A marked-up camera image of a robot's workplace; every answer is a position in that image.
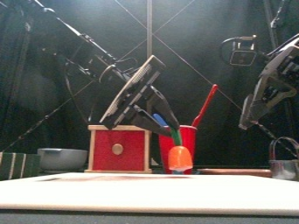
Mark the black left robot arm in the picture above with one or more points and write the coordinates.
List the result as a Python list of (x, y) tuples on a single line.
[(73, 38)]

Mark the grey bowl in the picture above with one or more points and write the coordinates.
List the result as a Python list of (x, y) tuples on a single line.
[(61, 159)]

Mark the blue plastic utensil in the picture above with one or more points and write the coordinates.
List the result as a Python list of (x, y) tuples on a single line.
[(158, 118)]

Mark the red plastic utensil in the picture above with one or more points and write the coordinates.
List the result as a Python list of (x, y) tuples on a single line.
[(205, 106)]

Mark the red plastic cup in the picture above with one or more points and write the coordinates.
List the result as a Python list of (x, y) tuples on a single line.
[(189, 140)]

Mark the red wooden drawer box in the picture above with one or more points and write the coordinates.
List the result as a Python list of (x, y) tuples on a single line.
[(118, 148)]

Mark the brown wooden board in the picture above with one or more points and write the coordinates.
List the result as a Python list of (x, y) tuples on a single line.
[(233, 172)]

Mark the white cutting board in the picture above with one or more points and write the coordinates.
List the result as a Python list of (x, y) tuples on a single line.
[(150, 192)]

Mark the green striped box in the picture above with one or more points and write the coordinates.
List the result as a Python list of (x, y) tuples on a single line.
[(17, 165)]

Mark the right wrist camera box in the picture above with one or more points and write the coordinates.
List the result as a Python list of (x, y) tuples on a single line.
[(243, 54)]

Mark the grey vertical frame pole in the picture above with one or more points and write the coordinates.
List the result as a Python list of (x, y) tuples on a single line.
[(148, 29)]

